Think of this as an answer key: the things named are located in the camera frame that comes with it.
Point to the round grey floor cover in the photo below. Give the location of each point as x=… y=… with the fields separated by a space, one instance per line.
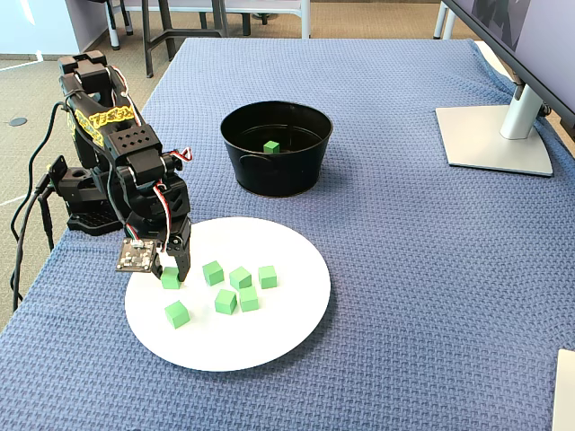
x=18 y=121

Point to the white round plate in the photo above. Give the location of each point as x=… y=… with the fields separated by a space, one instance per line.
x=269 y=332

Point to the monitor with silver stand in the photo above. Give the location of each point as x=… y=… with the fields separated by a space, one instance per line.
x=494 y=143

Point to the white flat device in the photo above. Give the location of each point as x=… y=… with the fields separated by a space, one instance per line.
x=567 y=395

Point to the blue woven cloth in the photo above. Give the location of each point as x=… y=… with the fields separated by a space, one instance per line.
x=404 y=269

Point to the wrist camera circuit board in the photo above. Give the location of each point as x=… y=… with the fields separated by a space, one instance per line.
x=135 y=256

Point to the black stool frame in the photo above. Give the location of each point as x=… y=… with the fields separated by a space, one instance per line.
x=148 y=58

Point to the white metal table leg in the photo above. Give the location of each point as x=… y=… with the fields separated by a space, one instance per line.
x=440 y=27

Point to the green cube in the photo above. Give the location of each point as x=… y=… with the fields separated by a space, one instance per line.
x=267 y=277
x=213 y=274
x=176 y=315
x=170 y=281
x=271 y=147
x=240 y=278
x=248 y=300
x=225 y=303

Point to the black metal bucket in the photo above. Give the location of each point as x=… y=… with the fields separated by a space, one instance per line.
x=278 y=179

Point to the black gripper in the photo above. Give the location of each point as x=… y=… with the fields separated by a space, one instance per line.
x=181 y=244

